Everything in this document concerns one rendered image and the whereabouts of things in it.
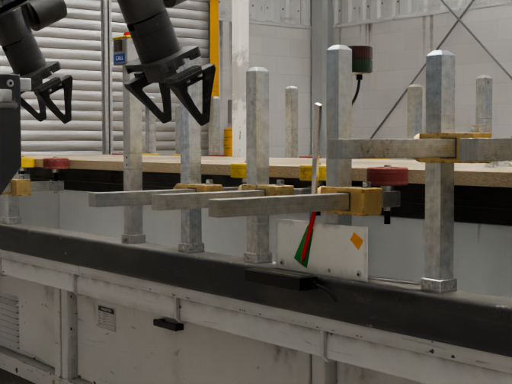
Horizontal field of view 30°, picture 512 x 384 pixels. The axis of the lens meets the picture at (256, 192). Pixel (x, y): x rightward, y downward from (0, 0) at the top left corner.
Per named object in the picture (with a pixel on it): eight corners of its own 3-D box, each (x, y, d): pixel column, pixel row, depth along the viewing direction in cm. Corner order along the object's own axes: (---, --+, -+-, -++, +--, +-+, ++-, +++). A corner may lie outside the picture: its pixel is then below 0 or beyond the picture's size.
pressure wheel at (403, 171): (387, 226, 180) (388, 165, 179) (357, 223, 186) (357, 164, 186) (416, 224, 185) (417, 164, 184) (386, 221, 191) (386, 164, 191)
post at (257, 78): (256, 296, 201) (256, 66, 199) (246, 293, 204) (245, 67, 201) (269, 293, 203) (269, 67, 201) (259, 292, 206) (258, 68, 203)
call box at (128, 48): (126, 66, 236) (126, 34, 236) (113, 68, 241) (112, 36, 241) (151, 67, 240) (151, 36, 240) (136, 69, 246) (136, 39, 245)
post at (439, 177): (439, 334, 162) (441, 49, 159) (424, 331, 165) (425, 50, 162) (452, 331, 164) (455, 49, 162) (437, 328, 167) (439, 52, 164)
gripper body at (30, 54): (38, 71, 170) (20, 32, 167) (64, 71, 161) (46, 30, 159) (7, 87, 166) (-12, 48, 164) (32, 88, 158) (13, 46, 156)
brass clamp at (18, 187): (14, 196, 292) (14, 179, 292) (-4, 194, 302) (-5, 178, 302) (33, 195, 296) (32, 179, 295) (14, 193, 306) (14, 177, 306)
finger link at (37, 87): (71, 112, 169) (48, 63, 165) (90, 113, 163) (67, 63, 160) (39, 130, 165) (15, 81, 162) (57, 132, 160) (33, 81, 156)
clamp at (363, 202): (362, 216, 174) (363, 188, 174) (313, 212, 185) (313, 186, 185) (384, 214, 178) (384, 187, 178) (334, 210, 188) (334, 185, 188)
